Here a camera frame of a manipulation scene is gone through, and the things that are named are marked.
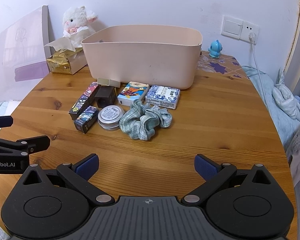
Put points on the green checked scrunchie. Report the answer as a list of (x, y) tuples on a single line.
[(137, 128)]

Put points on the pink plastic storage bin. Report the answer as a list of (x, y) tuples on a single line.
[(140, 62)]

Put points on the purple floral table mat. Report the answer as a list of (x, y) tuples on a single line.
[(222, 65)]

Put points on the white plush lamb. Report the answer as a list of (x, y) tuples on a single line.
[(77, 17)]

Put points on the white plug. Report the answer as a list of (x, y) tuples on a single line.
[(252, 38)]

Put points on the orange blue tissue pack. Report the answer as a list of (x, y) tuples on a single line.
[(132, 92)]

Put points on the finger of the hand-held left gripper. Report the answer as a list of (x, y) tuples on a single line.
[(35, 142), (2, 121)]

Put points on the long colourful printed box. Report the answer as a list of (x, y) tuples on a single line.
[(83, 100)]

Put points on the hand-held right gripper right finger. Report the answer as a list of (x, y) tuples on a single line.
[(205, 167)]

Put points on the light blue striped cloth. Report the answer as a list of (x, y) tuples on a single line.
[(285, 98)]

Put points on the dark brown small box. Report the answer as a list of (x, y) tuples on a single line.
[(105, 95)]

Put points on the olive gold small box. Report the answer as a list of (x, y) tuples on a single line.
[(107, 81)]

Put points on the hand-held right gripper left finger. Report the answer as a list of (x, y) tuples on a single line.
[(87, 167)]

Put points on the gold tissue box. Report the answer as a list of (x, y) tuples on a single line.
[(65, 63)]

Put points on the white tissue sheet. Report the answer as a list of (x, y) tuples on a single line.
[(61, 43)]

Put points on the blue toy figure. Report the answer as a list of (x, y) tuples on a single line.
[(215, 48)]

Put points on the blue white patterned box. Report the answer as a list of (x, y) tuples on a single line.
[(162, 96)]

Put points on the white light switch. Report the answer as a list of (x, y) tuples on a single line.
[(231, 27)]

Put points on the short colourful printed box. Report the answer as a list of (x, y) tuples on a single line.
[(86, 119)]

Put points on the pink printed board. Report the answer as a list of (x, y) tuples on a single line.
[(20, 42)]

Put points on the light blue blanket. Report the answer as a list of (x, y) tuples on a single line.
[(262, 85)]

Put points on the white wall socket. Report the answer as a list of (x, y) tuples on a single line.
[(251, 28)]

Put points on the round silver tin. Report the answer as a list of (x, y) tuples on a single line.
[(111, 115)]

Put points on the beige curved headboard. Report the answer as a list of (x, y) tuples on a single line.
[(296, 37)]

